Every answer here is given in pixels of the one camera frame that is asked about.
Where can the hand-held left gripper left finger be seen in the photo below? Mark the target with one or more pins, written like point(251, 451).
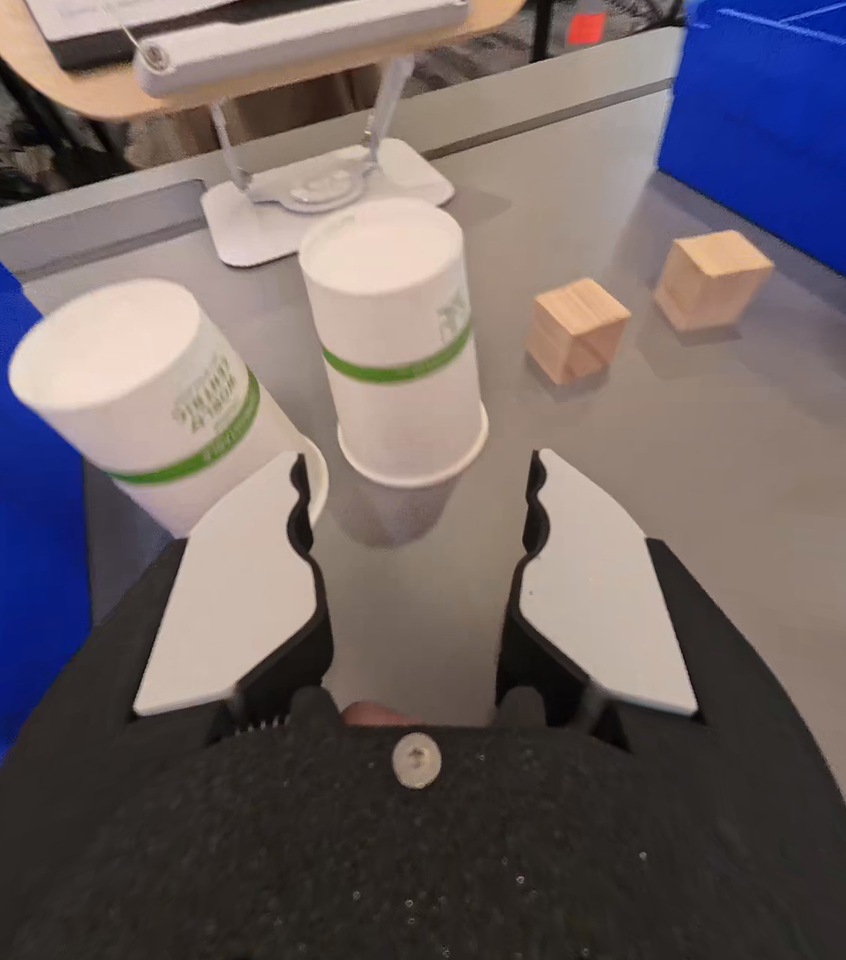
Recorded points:
point(235, 592)

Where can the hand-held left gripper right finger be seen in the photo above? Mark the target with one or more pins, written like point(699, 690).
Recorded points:
point(602, 592)

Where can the white green-banded paper cup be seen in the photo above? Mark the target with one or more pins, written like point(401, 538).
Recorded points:
point(138, 375)
point(393, 315)

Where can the blue plastic bin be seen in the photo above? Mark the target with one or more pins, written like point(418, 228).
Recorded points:
point(790, 127)
point(3, 487)

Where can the wooden cube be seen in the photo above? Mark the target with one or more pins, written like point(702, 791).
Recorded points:
point(576, 330)
point(715, 277)

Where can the wooden display board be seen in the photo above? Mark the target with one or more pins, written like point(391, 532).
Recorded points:
point(40, 82)

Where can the white board stand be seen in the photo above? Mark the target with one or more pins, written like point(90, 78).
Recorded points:
point(280, 45)

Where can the printed instruction sheet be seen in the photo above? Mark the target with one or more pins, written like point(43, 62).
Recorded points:
point(130, 11)

